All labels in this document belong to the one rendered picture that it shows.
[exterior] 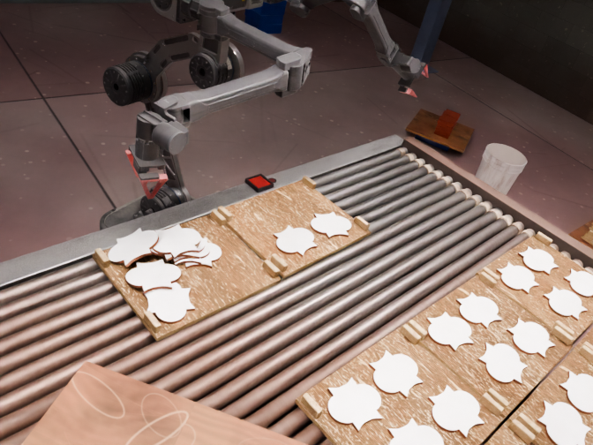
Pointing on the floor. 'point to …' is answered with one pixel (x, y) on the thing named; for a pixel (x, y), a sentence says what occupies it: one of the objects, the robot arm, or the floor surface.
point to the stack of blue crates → (266, 17)
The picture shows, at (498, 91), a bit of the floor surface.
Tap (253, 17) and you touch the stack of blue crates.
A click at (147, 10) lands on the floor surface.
